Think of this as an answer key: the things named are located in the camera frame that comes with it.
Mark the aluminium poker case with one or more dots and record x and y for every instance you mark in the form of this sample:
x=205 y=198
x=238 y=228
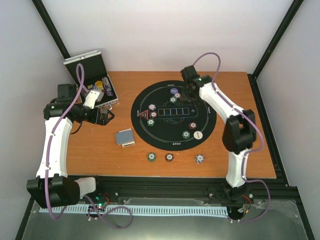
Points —
x=94 y=70

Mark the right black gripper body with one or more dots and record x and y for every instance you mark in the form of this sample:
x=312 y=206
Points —
x=187 y=97

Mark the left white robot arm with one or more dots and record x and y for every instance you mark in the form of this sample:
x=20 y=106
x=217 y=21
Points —
x=52 y=187

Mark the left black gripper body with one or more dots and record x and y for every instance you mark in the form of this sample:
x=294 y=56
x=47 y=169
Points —
x=94 y=118

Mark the purple small blind button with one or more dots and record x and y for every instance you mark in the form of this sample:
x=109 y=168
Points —
x=174 y=91

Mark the blue poker chip stack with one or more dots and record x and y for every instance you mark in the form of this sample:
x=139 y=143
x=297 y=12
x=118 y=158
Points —
x=199 y=158

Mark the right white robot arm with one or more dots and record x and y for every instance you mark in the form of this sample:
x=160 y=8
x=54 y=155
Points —
x=239 y=132

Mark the round black poker mat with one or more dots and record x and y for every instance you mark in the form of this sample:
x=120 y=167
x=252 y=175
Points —
x=172 y=118

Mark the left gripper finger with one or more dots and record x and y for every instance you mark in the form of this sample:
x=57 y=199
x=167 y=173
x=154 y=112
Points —
x=106 y=118
x=105 y=112

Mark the green poker chip stack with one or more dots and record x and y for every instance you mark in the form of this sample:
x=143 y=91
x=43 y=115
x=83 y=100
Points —
x=151 y=157

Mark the red triangular all-in button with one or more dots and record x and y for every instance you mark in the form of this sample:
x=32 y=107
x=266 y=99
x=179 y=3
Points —
x=145 y=114

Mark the white big blind button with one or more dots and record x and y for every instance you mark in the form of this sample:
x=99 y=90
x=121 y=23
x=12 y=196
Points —
x=198 y=135

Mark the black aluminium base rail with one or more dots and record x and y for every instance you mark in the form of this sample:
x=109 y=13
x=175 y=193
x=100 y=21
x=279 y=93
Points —
x=210 y=190

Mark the chips inside case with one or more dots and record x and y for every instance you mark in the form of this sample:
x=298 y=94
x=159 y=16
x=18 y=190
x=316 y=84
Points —
x=104 y=85

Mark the brown poker chip stack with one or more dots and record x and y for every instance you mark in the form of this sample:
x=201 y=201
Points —
x=169 y=157

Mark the light blue cable duct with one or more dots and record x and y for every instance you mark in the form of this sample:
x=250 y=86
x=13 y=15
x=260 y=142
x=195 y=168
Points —
x=147 y=210

